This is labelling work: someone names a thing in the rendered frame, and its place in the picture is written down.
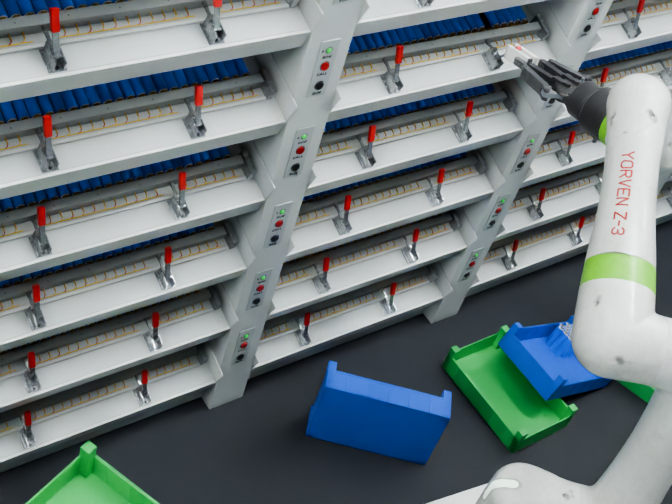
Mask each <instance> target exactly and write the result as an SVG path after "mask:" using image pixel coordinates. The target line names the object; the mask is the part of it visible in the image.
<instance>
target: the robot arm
mask: <svg viewBox="0 0 672 504"><path fill-rule="evenodd" d="M517 46H521V45H519V44H518V43H514V45H513V46H512V45H510V44H508V45H507V47H506V51H505V54H504V58H505V59H506V60H508V61H509V62H511V63H512V64H514V65H515V66H517V67H518V68H520V69H521V70H522V71H521V74H520V78H522V79H523V80H524V81H525V82H526V83H527V84H528V85H529V86H530V87H531V88H532V89H533V90H534V91H536V92H537V93H538V94H539V96H540V98H541V100H543V101H547V100H548V98H555V99H556V100H557V101H558V102H560V103H563V104H565V106H566V109H567V112H568V114H569V115H571V116H572V117H573V118H575V119H576V120H578V121H579V126H580V128H581V129H583V130H584V131H586V132H587V134H589V135H590V136H592V137H593V140H592V142H593V143H597V140H598V141H600V142H601V143H603V144H604V145H606V151H605V163H604V172H603V179H602V186H601V192H600V198H599V204H598V208H597V213H596V218H595V222H594V226H593V230H592V234H591V238H590V242H589V246H588V250H587V254H586V258H585V262H584V267H583V271H582V276H581V281H580V286H579V291H578V296H577V302H576V308H575V314H574V320H573V326H572V333H571V344H572V348H573V352H574V354H575V356H576V358H577V360H578V361H579V363H580V364H581V365H582V366H583V367H584V368H585V369H586V370H588V371H589V372H591V373H592V374H594V375H596V376H599V377H603V378H608V379H614V380H620V381H626V382H632V383H638V384H644V385H647V386H651V387H654V388H656V389H655V391H654V393H653V395H652V397H651V399H650V401H649V403H648V405H647V407H646V409H645V410H644V412H643V414H642V416H641V418H640V419H639V421H638V423H637V425H636V426H635V428H634V430H633V431H632V433H631V435H630V436H629V438H628V439H627V441H626V443H625V444H624V446H623V447H622V449H621V450H620V452H619V453H618V454H617V456H616V457H615V459H614V460H613V461H612V463H611V464H610V466H609V467H608V468H607V469H606V471H605V472H604V473H603V475H602V476H601V477H600V478H599V480H598V481H597V482H596V483H595V484H594V485H592V486H587V485H583V484H579V483H575V482H571V481H568V480H566V479H563V478H561V477H558V476H557V475H554V474H552V473H550V472H548V471H545V470H543V469H541V468H539V467H536V466H533V465H530V464H526V463H511V464H508V465H505V466H503V467H502V468H500V469H499V470H498V471H497V472H496V473H495V474H494V476H493V477H492V479H491V480H490V482H489V483H488V484H487V486H486V488H485V489H484V491H483V492H482V494H481V495H480V497H479V498H478V500H477V502H476V503H475V504H661V502H662V500H663V499H664V497H665V495H666V493H667V492H668V490H669V488H670V487H671V485H672V318H668V317H664V316H661V315H658V314H656V313H655V298H656V201H657V188H658V178H659V175H661V174H663V173H666V172H667V171H669V170H670V169H672V98H671V94H670V92H669V90H668V88H667V86H666V85H665V84H664V83H663V82H662V81H661V80H660V79H658V78H657V77H655V76H653V75H650V74H645V73H636V74H631V75H628V76H626V77H624V78H622V79H621V80H619V81H618V82H617V83H616V84H615V85H614V86H613V87H612V88H610V87H604V88H602V87H600V86H599V85H597V84H596V83H594V82H592V78H591V77H589V76H586V75H583V74H581V73H579V72H577V71H575V70H573V69H571V68H569V67H567V66H565V65H563V64H561V63H559V62H557V61H555V60H554V59H549V60H548V61H546V60H545V59H540V58H538V57H537V56H535V55H534V54H533V53H531V52H530V51H528V50H527V49H525V48H524V47H522V46H521V48H522V50H518V49H516V48H515V47H517ZM553 65H554V66H553Z"/></svg>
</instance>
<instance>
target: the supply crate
mask: <svg viewBox="0 0 672 504"><path fill-rule="evenodd" d="M96 450H97V446H96V445H94V444H93V443H92V442H90V441H89V440H88V441H87V442H86V443H85V444H83V445H82V446H81V447H80V455H79V456H78V457H77V458H76V459H75V460H73V461H72V462H71V463H70V464H69V465H68V466H67V467H66V468H65V469H63V470H62V471H61V472H60V473H59V474H58V475H57V476H56V477H54V478H53V479H52V480H51V481H50V482H49V483H48V484H47V485H46V486H44V487H43V488H42V489H41V490H40V491H39V492H38V493H37V494H35V495H34V496H33V497H32V498H31V499H30V500H29V501H28V502H27V503H25V504H159V503H158V502H157V501H156V500H154V499H153V498H152V497H150V496H149V495H148V494H147V493H145V492H144V491H143V490H141V489H140V488H139V487H138V486H136V485H135V484H134V483H132V482H131V481H130V480H129V479H127V478H126V477H125V476H123V475H122V474H121V473H120V472H118V471H117V470H116V469H114V468H113V467H112V466H111V465H109V464H108V463H107V462H105V461H104V460H103V459H102V458H100V457H99V456H98V455H96Z"/></svg>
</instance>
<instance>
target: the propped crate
mask: <svg viewBox="0 0 672 504"><path fill-rule="evenodd" d="M573 320H574V315H572V316H571V317H570V318H569V319H568V320H567V321H565V322H558V323H551V324H543V325H536V326H529V327H523V326H522V325H521V324H520V323H519V322H517V323H514V324H513V326H512V327H511V328H510V329H509V330H508V332H507V333H506V334H505V335H504V336H503V338H502V339H501V340H500V341H499V343H498V345H499V346H500V347H501V348H502V350H503V351H504V352H505V353H506V354H507V356H508V357H509V358H510V359H511V360H512V361H513V363H514V364H515V365H516V366H517V367H518V369H519V370H520V371H521V372H522V373H523V374H524V376H525V377H526V378H527V379H528V380H529V382H530V383H531V384H532V385H533V386H534V388H535V389H536V390H537V391H538V392H539V393H540V395H541V396H542V397H543V398H544V399H545V401H548V400H553V399H557V398H561V397H566V396H570V395H574V394H578V393H583V392H587V391H591V390H595V389H600V388H604V387H606V386H607V385H608V384H609V383H610V381H611V380H612V379H608V378H603V377H599V376H596V375H594V374H592V373H591V372H589V371H588V370H586V369H585V368H584V367H583V366H582V365H581V364H580V363H579V361H578V360H577V358H576V356H574V355H572V357H568V356H566V357H565V358H562V357H561V356H556V355H555V354H554V352H555V351H552V350H551V349H550V346H548V345H546V343H545V342H546V341H547V340H546V339H547V338H548V337H549V335H550V334H551V333H552V332H553V331H554V330H555V328H556V327H557V326H558V325H559V324H560V323H562V324H563V325H564V324H565V323H566V322H568V323H569V324H571V323H573Z"/></svg>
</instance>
